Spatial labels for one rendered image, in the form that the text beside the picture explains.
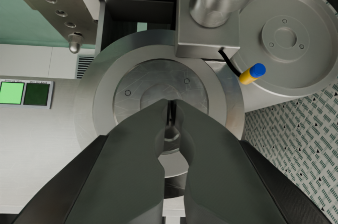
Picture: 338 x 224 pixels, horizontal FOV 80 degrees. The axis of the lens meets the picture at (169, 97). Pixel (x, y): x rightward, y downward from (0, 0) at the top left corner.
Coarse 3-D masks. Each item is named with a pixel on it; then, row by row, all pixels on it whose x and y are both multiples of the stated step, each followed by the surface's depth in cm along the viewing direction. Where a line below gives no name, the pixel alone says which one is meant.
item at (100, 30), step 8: (104, 0) 20; (104, 8) 20; (104, 16) 19; (104, 24) 20; (112, 24) 23; (120, 24) 27; (128, 24) 33; (136, 24) 43; (104, 32) 20; (112, 32) 23; (120, 32) 27; (128, 32) 34; (96, 40) 19; (104, 40) 20; (112, 40) 23; (96, 48) 19; (104, 48) 20
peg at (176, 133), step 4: (168, 128) 12; (172, 128) 12; (164, 132) 12; (168, 132) 12; (172, 132) 12; (176, 132) 12; (164, 136) 12; (168, 136) 12; (172, 136) 12; (176, 136) 12; (164, 140) 12; (168, 140) 12; (172, 140) 12
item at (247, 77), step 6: (222, 54) 16; (228, 60) 16; (252, 66) 13; (258, 66) 13; (264, 66) 13; (234, 72) 15; (246, 72) 14; (252, 72) 13; (258, 72) 13; (264, 72) 13; (240, 78) 15; (246, 78) 14; (252, 78) 13
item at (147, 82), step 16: (144, 64) 16; (160, 64) 16; (176, 64) 16; (128, 80) 16; (144, 80) 16; (160, 80) 16; (176, 80) 16; (192, 80) 16; (128, 96) 16; (144, 96) 16; (160, 96) 16; (176, 96) 16; (192, 96) 16; (128, 112) 15; (208, 112) 16; (176, 144) 15
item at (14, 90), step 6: (6, 84) 49; (12, 84) 49; (18, 84) 49; (6, 90) 49; (12, 90) 49; (18, 90) 49; (0, 96) 49; (6, 96) 49; (12, 96) 49; (18, 96) 49; (0, 102) 48; (6, 102) 49; (12, 102) 49; (18, 102) 49
